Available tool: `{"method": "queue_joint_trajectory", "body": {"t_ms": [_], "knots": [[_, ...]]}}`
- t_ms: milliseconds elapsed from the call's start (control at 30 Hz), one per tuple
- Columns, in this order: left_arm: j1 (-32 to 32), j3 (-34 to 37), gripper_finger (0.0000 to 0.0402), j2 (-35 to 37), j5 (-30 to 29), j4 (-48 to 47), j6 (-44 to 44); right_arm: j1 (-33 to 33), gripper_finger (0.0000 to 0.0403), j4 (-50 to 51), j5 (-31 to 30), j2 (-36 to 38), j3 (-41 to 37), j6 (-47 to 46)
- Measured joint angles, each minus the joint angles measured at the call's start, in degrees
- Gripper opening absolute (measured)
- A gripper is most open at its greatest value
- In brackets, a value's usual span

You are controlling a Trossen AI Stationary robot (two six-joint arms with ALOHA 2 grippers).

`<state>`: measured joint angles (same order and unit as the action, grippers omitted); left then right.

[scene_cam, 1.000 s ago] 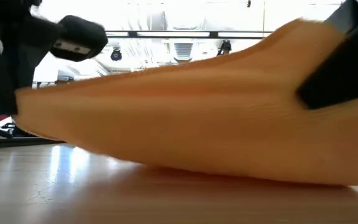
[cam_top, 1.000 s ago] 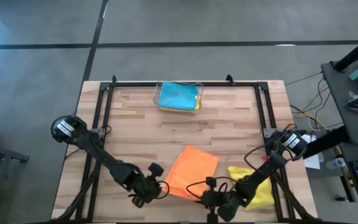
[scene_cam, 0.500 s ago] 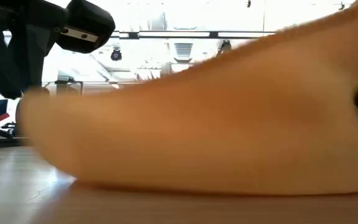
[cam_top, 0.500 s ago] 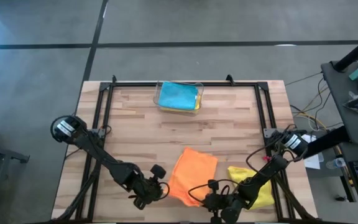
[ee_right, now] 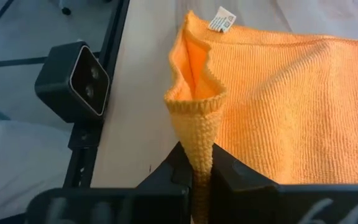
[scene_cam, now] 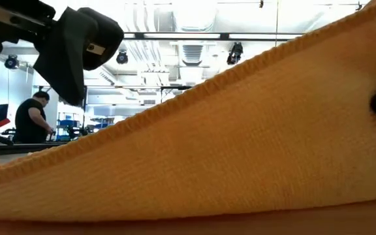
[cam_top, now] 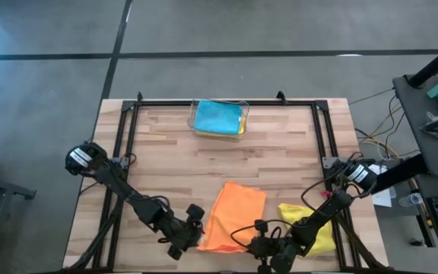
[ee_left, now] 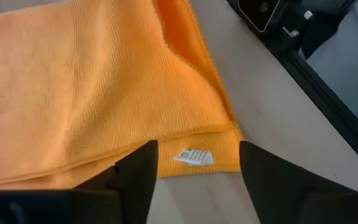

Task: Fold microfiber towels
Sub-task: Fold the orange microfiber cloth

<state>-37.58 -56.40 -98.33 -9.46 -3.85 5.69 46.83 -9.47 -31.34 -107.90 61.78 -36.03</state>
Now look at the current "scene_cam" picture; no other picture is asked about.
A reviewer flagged orange microfiber towel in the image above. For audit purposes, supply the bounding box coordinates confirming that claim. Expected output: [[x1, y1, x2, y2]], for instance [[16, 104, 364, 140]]
[[0, 0, 376, 223]]

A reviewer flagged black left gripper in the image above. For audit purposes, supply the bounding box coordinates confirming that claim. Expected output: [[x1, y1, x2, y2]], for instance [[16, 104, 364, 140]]
[[0, 0, 125, 107]]

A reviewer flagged black aluminium table frame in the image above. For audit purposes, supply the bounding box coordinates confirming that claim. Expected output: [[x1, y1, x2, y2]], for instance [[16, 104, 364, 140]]
[[0, 140, 68, 156]]

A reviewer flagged shelving with blue bins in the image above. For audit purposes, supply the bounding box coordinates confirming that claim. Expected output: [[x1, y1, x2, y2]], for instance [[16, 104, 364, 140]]
[[57, 112, 89, 141]]

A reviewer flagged silver ventilation duct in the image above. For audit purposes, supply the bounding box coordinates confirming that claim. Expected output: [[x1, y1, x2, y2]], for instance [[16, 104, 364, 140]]
[[174, 0, 218, 66]]

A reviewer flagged black ceiling spotlight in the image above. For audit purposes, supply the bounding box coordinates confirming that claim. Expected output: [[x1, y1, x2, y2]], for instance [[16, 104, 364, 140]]
[[115, 50, 129, 65], [226, 42, 244, 66], [4, 54, 20, 70]]

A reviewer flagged person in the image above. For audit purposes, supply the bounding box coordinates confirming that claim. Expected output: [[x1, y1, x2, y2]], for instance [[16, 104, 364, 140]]
[[14, 91, 54, 144]]

